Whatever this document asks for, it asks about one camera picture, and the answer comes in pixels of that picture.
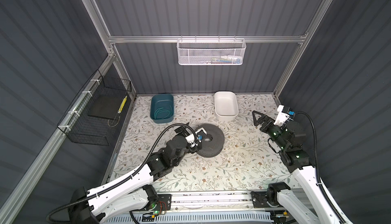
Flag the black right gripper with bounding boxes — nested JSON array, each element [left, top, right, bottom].
[[253, 110, 287, 151]]

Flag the grey perforated cable spool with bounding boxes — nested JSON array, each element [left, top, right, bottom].
[[195, 124, 225, 158]]

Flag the white plastic tub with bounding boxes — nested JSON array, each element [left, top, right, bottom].
[[214, 91, 239, 122]]

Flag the teal plastic tub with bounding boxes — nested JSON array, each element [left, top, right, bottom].
[[150, 94, 175, 124]]

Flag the items in white basket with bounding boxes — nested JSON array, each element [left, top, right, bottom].
[[201, 55, 242, 65]]

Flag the black flat pad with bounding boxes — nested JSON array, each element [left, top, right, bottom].
[[88, 96, 124, 120]]

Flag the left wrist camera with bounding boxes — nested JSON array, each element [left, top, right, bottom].
[[185, 127, 207, 148]]

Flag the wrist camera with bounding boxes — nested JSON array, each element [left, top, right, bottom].
[[185, 127, 207, 148], [274, 105, 295, 127]]

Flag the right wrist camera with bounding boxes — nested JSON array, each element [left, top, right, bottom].
[[274, 105, 295, 127]]

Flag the green cable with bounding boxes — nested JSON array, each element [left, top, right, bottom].
[[154, 107, 172, 120]]

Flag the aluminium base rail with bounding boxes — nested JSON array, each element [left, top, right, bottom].
[[103, 188, 306, 224]]

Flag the white wire wall basket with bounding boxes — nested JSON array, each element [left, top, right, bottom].
[[176, 38, 246, 66]]

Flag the black wire wall basket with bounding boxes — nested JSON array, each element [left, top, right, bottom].
[[58, 72, 132, 146]]

